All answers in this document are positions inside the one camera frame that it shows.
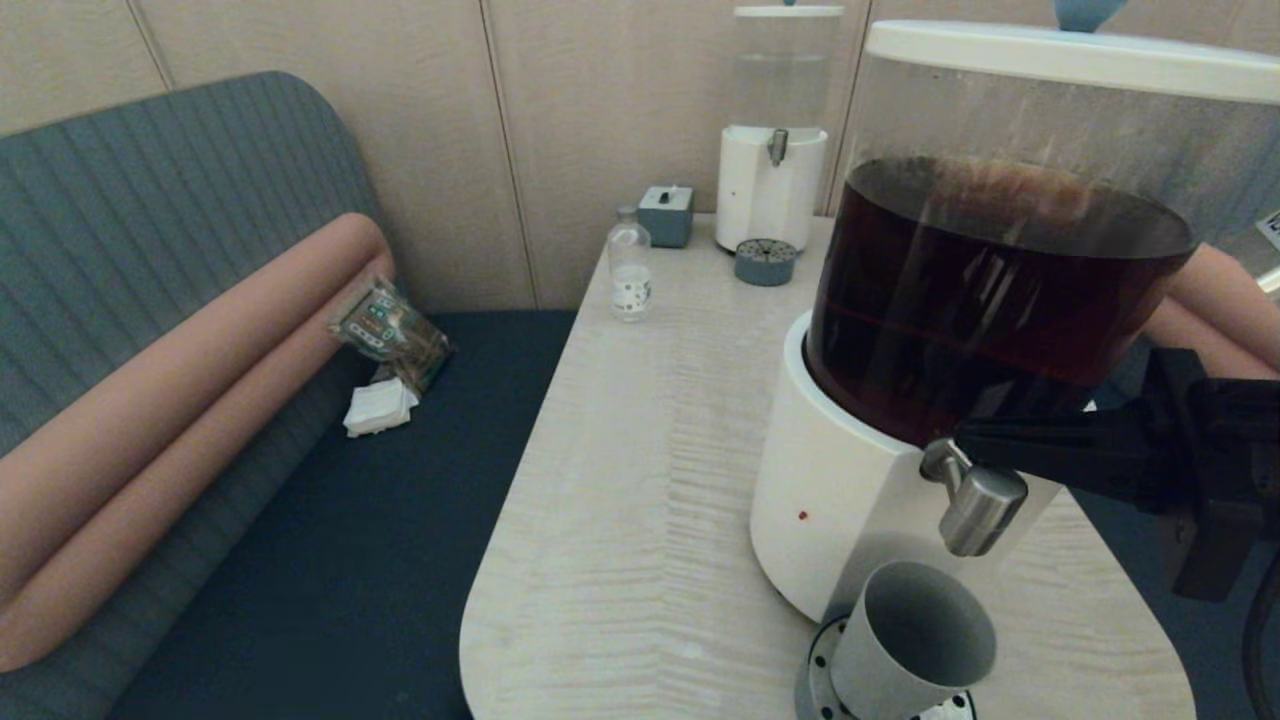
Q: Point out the large perforated metal drip tray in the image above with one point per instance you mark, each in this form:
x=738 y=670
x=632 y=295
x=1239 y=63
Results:
x=812 y=680

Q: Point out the clear plastic bottle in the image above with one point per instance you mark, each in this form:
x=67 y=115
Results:
x=630 y=278

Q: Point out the grey ribbed sofa backrest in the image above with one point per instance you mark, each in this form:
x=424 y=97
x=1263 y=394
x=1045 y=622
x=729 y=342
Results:
x=1250 y=190
x=150 y=200

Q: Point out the large white dispenser lid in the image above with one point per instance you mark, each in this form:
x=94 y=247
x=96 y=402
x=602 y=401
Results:
x=1050 y=58

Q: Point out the small silver dispenser tap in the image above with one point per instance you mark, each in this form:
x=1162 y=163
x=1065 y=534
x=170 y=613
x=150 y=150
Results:
x=776 y=146

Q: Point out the pink bolster cushion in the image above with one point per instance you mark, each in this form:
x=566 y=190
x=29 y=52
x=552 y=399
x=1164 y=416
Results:
x=200 y=350
x=1230 y=300
x=200 y=470
x=1190 y=335

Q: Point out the small white dispenser lid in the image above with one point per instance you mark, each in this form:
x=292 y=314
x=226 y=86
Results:
x=790 y=11

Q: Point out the small grey box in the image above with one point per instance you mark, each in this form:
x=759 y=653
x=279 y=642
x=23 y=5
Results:
x=665 y=218

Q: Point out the large dark-tea drink dispenser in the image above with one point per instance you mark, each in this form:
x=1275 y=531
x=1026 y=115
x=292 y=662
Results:
x=850 y=500

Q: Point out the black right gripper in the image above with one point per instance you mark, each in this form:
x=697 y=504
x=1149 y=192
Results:
x=1230 y=450

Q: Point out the small clear water dispenser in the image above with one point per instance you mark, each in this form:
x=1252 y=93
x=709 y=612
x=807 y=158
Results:
x=765 y=198

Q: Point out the dark blue seat cushion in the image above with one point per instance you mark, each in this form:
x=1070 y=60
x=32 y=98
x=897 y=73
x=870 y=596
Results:
x=350 y=550
x=1130 y=570

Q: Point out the white paper napkins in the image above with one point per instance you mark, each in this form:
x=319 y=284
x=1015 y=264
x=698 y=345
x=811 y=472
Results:
x=380 y=409

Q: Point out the green snack package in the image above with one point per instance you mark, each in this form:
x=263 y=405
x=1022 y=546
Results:
x=390 y=334

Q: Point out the large silver dispenser tap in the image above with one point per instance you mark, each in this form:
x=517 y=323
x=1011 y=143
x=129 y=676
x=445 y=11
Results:
x=980 y=515

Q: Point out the grey plastic cup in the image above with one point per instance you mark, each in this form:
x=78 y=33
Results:
x=905 y=650

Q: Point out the small grey drip tray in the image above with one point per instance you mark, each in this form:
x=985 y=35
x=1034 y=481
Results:
x=765 y=263

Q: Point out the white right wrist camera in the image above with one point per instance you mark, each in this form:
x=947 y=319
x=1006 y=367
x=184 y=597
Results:
x=1270 y=230

